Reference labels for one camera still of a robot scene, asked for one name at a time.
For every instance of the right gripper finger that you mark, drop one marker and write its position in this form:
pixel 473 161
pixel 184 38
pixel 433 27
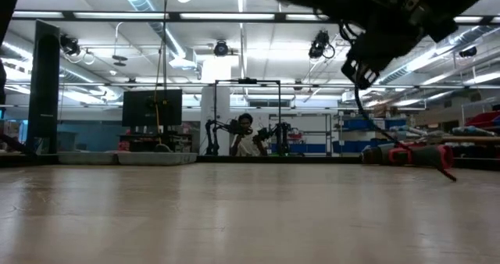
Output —
pixel 370 80
pixel 346 69

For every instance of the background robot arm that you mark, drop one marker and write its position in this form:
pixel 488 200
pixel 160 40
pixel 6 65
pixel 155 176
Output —
pixel 282 135
pixel 212 141

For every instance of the shelf with blue bins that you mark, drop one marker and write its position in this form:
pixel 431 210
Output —
pixel 359 124

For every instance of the person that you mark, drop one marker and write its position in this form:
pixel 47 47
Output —
pixel 248 147

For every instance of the grey tool kit case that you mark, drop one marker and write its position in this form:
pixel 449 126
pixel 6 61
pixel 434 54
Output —
pixel 156 158

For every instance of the black monitor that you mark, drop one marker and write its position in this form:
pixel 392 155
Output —
pixel 136 108

